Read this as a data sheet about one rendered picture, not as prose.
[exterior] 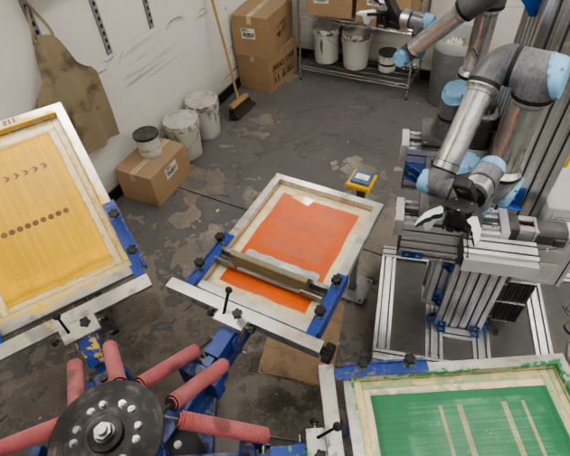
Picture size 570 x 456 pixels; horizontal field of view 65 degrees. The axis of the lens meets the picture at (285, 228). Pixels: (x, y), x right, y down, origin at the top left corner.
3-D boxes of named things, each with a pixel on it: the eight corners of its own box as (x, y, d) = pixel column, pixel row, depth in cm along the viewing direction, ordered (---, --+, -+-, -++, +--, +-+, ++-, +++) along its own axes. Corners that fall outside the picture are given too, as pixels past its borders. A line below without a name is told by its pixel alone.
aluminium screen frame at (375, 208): (277, 178, 239) (276, 173, 236) (383, 209, 218) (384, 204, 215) (191, 288, 192) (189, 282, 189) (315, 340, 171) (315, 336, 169)
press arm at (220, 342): (231, 320, 175) (229, 314, 171) (244, 327, 173) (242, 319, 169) (206, 357, 165) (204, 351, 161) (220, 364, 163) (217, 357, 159)
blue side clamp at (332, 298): (337, 280, 192) (337, 270, 187) (347, 285, 190) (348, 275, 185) (307, 337, 174) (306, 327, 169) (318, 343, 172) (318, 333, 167)
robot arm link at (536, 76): (477, 182, 168) (526, 37, 128) (517, 197, 161) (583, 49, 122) (464, 200, 161) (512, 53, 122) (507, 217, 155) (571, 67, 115)
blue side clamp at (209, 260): (227, 241, 211) (224, 230, 206) (236, 243, 209) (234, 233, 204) (190, 288, 193) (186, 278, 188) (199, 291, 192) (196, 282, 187)
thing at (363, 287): (343, 270, 314) (350, 161, 244) (373, 280, 306) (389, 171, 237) (330, 293, 301) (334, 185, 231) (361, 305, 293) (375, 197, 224)
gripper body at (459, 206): (468, 240, 116) (485, 213, 122) (472, 214, 110) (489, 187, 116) (440, 231, 120) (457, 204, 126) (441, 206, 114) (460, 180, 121)
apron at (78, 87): (115, 130, 353) (60, -14, 277) (122, 132, 350) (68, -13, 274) (64, 169, 321) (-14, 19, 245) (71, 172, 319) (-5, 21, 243)
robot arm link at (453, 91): (432, 115, 200) (439, 88, 190) (446, 101, 207) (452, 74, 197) (459, 124, 194) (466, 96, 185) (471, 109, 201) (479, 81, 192)
